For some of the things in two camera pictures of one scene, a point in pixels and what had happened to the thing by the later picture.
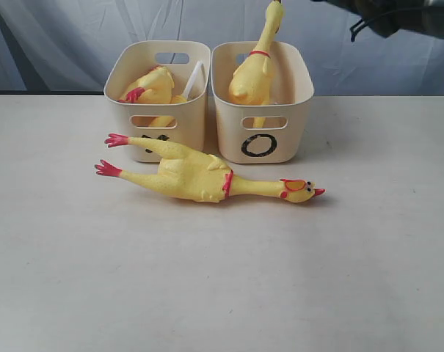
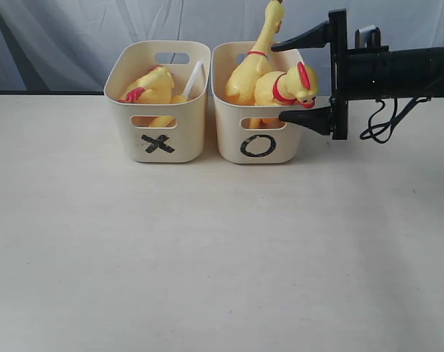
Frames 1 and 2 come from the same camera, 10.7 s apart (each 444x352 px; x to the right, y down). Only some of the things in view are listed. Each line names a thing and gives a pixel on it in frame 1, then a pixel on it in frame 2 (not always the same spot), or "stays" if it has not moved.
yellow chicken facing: x=199 y=176 → x=297 y=86
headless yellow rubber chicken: x=153 y=86 stays
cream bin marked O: x=290 y=70 stays
